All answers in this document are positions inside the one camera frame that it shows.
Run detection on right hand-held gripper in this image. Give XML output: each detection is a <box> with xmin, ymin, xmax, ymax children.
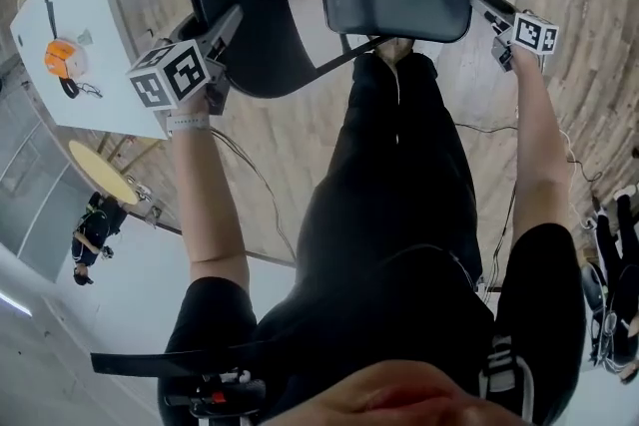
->
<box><xmin>468</xmin><ymin>0</ymin><xmax>559</xmax><ymax>74</ymax></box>

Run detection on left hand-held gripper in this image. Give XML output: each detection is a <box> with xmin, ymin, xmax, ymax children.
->
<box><xmin>125</xmin><ymin>4</ymin><xmax>245</xmax><ymax>116</ymax></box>

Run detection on person's left forearm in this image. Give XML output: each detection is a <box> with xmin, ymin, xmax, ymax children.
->
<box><xmin>169</xmin><ymin>89</ymin><xmax>251</xmax><ymax>288</ymax></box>

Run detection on person's right forearm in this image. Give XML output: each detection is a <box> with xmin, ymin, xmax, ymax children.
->
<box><xmin>509</xmin><ymin>47</ymin><xmax>574</xmax><ymax>245</ymax></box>

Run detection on white wristband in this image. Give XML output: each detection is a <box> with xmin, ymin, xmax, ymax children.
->
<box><xmin>166</xmin><ymin>113</ymin><xmax>211</xmax><ymax>135</ymax></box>

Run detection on orange white device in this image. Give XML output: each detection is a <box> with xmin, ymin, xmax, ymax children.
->
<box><xmin>44</xmin><ymin>38</ymin><xmax>90</xmax><ymax>79</ymax></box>

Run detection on round yellow side table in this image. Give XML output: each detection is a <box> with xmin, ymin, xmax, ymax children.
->
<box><xmin>68</xmin><ymin>132</ymin><xmax>184</xmax><ymax>235</ymax></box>

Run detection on person's black trousers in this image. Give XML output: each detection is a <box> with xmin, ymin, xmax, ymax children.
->
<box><xmin>294</xmin><ymin>52</ymin><xmax>485</xmax><ymax>285</ymax></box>

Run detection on person's black shirt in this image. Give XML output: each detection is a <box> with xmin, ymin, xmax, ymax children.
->
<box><xmin>157</xmin><ymin>221</ymin><xmax>588</xmax><ymax>426</ymax></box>

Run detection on black chest-mounted device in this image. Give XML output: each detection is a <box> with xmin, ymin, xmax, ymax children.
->
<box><xmin>164</xmin><ymin>368</ymin><xmax>269</xmax><ymax>420</ymax></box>

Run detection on person's face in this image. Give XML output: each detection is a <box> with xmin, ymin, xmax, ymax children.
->
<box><xmin>259</xmin><ymin>361</ymin><xmax>530</xmax><ymax>426</ymax></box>

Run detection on black floor cable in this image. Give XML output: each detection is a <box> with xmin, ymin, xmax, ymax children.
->
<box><xmin>451</xmin><ymin>122</ymin><xmax>603</xmax><ymax>184</ymax></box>

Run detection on orange device with black strap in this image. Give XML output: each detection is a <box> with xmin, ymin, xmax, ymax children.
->
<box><xmin>39</xmin><ymin>0</ymin><xmax>81</xmax><ymax>100</ymax></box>

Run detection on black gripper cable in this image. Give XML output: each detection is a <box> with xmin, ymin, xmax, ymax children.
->
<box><xmin>209</xmin><ymin>127</ymin><xmax>300</xmax><ymax>261</ymax></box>

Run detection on thin white cable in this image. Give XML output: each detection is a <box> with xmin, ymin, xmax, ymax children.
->
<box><xmin>558</xmin><ymin>129</ymin><xmax>595</xmax><ymax>230</ymax></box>

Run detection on black chest strap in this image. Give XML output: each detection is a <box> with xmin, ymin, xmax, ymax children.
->
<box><xmin>90</xmin><ymin>348</ymin><xmax>261</xmax><ymax>378</ymax></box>

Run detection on black white harness strap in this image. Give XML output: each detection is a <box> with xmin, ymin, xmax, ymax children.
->
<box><xmin>478</xmin><ymin>336</ymin><xmax>535</xmax><ymax>425</ymax></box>

